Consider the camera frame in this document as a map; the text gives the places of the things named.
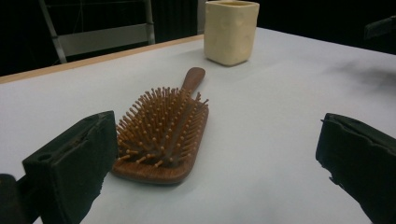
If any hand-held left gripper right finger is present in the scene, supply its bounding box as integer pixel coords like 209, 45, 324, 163
315, 112, 396, 224

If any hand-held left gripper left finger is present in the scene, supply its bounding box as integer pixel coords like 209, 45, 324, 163
21, 110, 120, 224

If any wooden paddle hairbrush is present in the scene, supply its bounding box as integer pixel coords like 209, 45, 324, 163
110, 66, 210, 186

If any cream square cup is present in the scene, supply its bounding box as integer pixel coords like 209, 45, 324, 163
203, 0, 261, 67

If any grey metal frame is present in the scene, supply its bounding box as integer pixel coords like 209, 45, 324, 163
37, 0, 156, 64

